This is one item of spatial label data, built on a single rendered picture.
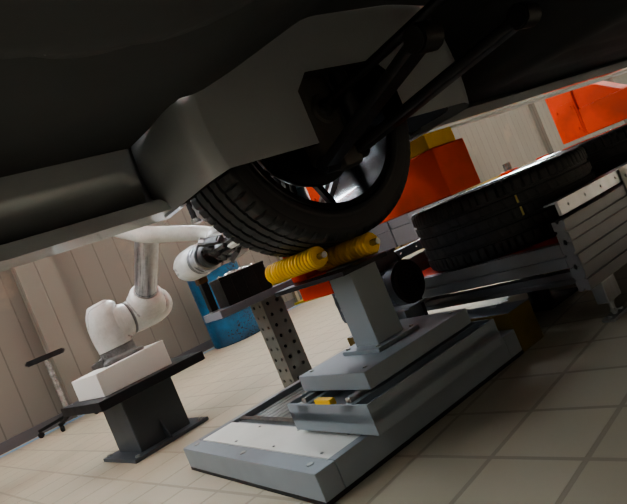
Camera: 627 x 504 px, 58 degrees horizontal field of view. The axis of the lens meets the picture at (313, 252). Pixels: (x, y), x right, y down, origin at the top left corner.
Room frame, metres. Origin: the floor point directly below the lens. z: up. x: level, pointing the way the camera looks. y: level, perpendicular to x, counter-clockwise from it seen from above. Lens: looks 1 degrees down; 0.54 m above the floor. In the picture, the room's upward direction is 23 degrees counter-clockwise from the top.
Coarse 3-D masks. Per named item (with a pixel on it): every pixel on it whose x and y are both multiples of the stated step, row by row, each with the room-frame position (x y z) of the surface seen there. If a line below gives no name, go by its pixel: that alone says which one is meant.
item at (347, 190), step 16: (368, 80) 1.59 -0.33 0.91; (384, 112) 1.59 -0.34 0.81; (384, 144) 1.58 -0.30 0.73; (368, 160) 1.63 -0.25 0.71; (384, 160) 1.55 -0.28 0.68; (352, 176) 1.68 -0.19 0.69; (368, 176) 1.59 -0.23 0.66; (288, 192) 1.35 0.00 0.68; (320, 192) 1.65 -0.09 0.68; (336, 192) 1.72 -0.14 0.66; (352, 192) 1.60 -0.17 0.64; (368, 192) 1.49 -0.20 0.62; (320, 208) 1.40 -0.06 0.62; (336, 208) 1.42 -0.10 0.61
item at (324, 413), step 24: (456, 336) 1.53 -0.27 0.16; (480, 336) 1.50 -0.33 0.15; (432, 360) 1.39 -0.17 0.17; (456, 360) 1.44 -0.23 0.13; (480, 360) 1.48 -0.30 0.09; (384, 384) 1.36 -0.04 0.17; (408, 384) 1.33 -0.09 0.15; (432, 384) 1.37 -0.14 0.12; (288, 408) 1.55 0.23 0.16; (312, 408) 1.45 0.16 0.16; (336, 408) 1.36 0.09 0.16; (360, 408) 1.28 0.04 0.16; (384, 408) 1.28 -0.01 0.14; (408, 408) 1.32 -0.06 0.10; (360, 432) 1.31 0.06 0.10
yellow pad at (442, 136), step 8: (448, 128) 1.84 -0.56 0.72; (424, 136) 1.77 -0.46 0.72; (432, 136) 1.79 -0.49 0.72; (440, 136) 1.81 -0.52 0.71; (448, 136) 1.83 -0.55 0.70; (416, 144) 1.80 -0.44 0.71; (424, 144) 1.78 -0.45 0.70; (432, 144) 1.78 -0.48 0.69; (440, 144) 1.80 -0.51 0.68; (416, 152) 1.81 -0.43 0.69
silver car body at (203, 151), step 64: (0, 0) 0.51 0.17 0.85; (64, 0) 0.54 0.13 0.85; (128, 0) 0.59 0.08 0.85; (192, 0) 0.64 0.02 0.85; (256, 0) 0.82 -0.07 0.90; (320, 0) 1.24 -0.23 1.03; (384, 0) 1.43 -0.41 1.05; (512, 0) 1.62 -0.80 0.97; (576, 0) 1.51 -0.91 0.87; (0, 64) 0.71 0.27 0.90; (64, 64) 0.77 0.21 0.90; (128, 64) 0.85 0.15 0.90; (192, 64) 0.95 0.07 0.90; (256, 64) 1.21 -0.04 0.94; (320, 64) 1.30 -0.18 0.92; (384, 64) 1.42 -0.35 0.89; (448, 64) 1.56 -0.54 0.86; (512, 64) 1.72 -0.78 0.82; (576, 64) 2.14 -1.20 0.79; (0, 128) 0.89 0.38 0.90; (64, 128) 1.00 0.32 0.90; (128, 128) 1.13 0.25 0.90; (192, 128) 1.09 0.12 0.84; (256, 128) 1.17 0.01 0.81; (0, 192) 1.10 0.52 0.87; (64, 192) 1.17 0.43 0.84; (128, 192) 1.26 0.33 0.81; (192, 192) 1.16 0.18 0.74; (0, 256) 1.06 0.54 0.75
